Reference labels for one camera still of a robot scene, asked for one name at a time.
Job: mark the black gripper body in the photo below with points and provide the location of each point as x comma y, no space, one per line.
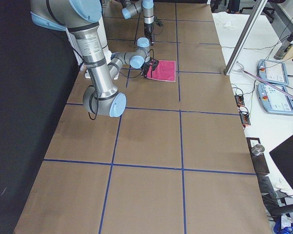
149,29
146,68

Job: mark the pink and grey towel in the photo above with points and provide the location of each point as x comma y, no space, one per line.
165,71

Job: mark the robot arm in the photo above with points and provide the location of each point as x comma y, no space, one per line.
130,9
84,20

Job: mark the black power strip far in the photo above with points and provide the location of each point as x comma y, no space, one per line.
239,100

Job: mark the black power strip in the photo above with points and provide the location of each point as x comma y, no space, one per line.
239,100
245,118

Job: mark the black power strip near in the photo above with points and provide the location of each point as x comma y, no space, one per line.
245,118

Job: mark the upper teach pendant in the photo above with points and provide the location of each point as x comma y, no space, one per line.
273,72

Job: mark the teach pendant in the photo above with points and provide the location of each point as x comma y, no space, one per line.
273,72
274,101

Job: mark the lower teach pendant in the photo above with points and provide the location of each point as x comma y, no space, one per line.
274,101

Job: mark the metal cup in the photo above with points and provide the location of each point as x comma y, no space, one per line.
257,149

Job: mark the dark water bottle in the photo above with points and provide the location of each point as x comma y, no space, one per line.
284,48

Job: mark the black monitor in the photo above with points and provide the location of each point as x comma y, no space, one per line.
282,155

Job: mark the aluminium frame post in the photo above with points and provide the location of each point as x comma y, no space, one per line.
256,12

